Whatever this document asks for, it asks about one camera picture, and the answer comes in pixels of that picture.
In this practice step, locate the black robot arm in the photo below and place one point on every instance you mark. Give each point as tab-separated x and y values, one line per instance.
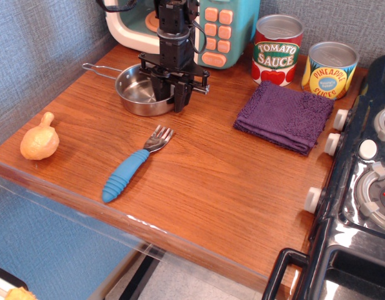
176	16

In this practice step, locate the folded purple cloth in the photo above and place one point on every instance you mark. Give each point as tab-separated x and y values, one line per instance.
291	119

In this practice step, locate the black toy stove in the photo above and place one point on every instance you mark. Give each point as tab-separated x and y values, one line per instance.
346	257

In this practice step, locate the white stove knob middle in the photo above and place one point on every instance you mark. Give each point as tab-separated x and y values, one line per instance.
332	143

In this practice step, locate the pineapple slices can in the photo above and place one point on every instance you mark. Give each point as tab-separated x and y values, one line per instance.
329	70

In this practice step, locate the tomato sauce can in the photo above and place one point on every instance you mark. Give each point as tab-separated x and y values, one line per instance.
276	49

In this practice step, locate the orange toy chicken drumstick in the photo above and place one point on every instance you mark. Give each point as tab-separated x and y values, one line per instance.
41	141

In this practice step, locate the blue handled metal fork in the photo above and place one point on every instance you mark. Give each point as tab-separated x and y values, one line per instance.
121	176

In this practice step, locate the silver pot with wire handle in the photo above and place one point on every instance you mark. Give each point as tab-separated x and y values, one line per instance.
135	90

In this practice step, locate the teal toy microwave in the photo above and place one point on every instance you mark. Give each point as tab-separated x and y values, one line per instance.
227	27

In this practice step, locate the white stove knob lower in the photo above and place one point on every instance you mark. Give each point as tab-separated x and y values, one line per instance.
312	199

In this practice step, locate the white stove knob upper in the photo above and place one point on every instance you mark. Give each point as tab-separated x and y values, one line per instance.
340	119

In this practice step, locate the orange object bottom left corner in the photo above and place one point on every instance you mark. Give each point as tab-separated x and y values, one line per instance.
17	293

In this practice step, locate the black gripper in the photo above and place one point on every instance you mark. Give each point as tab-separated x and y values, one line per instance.
175	66

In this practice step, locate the white stove knob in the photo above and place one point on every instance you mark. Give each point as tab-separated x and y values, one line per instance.
332	143
312	199
340	119

